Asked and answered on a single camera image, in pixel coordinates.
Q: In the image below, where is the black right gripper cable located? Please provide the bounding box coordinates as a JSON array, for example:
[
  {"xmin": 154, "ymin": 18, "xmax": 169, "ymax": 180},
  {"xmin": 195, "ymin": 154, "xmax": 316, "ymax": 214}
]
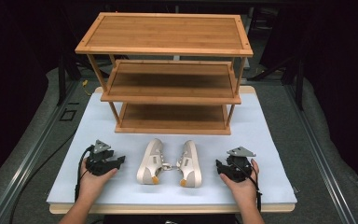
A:
[{"xmin": 229, "ymin": 158, "xmax": 263, "ymax": 213}]

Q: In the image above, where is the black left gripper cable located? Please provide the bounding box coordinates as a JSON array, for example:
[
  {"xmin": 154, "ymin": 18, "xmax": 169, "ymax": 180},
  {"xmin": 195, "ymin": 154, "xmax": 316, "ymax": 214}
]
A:
[{"xmin": 74, "ymin": 145, "xmax": 95, "ymax": 203}]

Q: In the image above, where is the person's left hand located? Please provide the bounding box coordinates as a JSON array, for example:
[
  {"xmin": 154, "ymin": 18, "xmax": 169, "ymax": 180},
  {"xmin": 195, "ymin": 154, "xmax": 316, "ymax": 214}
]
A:
[{"xmin": 78, "ymin": 161, "xmax": 119, "ymax": 205}]

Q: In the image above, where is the grey metal rail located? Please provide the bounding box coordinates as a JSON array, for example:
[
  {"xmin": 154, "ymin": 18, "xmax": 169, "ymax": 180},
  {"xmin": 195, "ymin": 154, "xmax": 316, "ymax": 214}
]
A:
[
  {"xmin": 283, "ymin": 83, "xmax": 358, "ymax": 224},
  {"xmin": 0, "ymin": 81, "xmax": 79, "ymax": 224}
]

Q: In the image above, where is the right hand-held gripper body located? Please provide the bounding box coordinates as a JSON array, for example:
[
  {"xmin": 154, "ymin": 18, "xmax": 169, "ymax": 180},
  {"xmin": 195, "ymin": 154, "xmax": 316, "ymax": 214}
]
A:
[{"xmin": 226, "ymin": 146, "xmax": 257, "ymax": 184}]

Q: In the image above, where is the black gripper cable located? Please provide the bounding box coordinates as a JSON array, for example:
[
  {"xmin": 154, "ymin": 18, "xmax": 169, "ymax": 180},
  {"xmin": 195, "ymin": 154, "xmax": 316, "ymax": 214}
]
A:
[
  {"xmin": 229, "ymin": 158, "xmax": 263, "ymax": 213},
  {"xmin": 74, "ymin": 145, "xmax": 95, "ymax": 203}
]

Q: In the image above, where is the black floor cable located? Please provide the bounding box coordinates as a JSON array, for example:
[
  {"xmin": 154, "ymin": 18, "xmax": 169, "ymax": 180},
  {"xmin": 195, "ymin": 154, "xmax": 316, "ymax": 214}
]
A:
[{"xmin": 8, "ymin": 130, "xmax": 78, "ymax": 224}]

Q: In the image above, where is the three-tier wooden shoe rack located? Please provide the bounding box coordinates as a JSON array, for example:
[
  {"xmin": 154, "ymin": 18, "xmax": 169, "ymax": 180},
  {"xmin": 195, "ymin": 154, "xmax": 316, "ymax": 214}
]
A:
[{"xmin": 75, "ymin": 11, "xmax": 255, "ymax": 136}]

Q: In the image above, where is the black stand leg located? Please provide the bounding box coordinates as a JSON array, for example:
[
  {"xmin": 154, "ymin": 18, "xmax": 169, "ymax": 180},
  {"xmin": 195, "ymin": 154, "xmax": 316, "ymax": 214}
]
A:
[
  {"xmin": 57, "ymin": 52, "xmax": 68, "ymax": 106},
  {"xmin": 294, "ymin": 59, "xmax": 305, "ymax": 110}
]

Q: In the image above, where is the beige slip-on shoe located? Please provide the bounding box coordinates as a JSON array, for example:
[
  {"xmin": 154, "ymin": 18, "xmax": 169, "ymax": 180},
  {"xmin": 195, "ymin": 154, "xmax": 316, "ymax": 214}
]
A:
[
  {"xmin": 136, "ymin": 138, "xmax": 166, "ymax": 186},
  {"xmin": 175, "ymin": 139, "xmax": 203, "ymax": 189}
]

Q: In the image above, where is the person's right hand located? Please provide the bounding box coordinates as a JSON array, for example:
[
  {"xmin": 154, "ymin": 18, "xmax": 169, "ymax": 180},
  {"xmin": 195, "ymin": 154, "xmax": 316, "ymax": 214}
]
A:
[{"xmin": 219, "ymin": 159, "xmax": 260, "ymax": 208}]

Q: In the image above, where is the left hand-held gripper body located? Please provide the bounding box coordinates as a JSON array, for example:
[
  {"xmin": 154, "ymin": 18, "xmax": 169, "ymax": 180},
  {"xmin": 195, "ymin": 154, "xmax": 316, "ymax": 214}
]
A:
[{"xmin": 85, "ymin": 139, "xmax": 116, "ymax": 177}]

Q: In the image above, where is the white table sheet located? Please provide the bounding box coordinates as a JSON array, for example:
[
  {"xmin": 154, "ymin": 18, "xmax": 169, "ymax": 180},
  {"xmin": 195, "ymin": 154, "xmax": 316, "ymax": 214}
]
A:
[{"xmin": 46, "ymin": 91, "xmax": 298, "ymax": 206}]

